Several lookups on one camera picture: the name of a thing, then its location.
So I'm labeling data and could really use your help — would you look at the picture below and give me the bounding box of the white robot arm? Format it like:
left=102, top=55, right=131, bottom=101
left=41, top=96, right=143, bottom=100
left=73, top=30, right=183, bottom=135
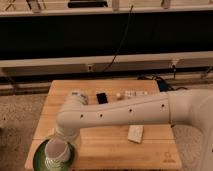
left=45, top=89, right=213, bottom=171

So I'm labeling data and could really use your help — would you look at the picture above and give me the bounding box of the green ceramic bowl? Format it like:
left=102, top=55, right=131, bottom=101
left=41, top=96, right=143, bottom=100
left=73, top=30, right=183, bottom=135
left=33, top=140, right=75, bottom=171

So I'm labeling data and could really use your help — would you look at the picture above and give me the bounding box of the black rectangular block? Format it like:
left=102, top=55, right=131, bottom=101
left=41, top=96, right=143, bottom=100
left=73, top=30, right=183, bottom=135
left=96, top=93, right=108, bottom=104

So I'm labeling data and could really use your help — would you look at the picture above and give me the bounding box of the white rectangular sponge block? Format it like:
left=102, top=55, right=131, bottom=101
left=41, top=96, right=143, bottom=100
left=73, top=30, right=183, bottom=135
left=128, top=125, right=144, bottom=143

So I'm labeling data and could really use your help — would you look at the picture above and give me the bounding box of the blue object behind table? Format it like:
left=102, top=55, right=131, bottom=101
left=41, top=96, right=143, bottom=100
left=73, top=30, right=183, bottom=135
left=157, top=80, right=173, bottom=92

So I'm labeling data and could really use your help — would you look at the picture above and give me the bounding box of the white wall outlet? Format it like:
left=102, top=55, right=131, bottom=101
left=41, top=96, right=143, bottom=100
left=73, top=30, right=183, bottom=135
left=88, top=65, right=93, bottom=72

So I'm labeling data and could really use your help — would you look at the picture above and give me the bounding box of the black hanging cable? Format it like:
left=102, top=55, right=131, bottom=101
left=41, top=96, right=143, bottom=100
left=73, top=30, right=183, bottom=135
left=101, top=3, right=135, bottom=73

